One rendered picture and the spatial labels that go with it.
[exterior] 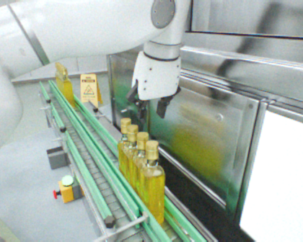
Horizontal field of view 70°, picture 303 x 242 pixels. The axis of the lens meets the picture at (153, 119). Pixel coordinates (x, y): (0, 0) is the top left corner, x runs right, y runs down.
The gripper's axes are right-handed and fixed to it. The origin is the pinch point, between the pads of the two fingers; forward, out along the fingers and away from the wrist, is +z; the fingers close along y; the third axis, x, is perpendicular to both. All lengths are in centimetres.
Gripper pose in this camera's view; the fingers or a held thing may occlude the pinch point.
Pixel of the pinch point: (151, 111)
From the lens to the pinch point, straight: 54.7
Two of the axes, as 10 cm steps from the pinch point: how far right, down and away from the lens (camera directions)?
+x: 4.8, 5.8, -6.5
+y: -8.7, 2.0, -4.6
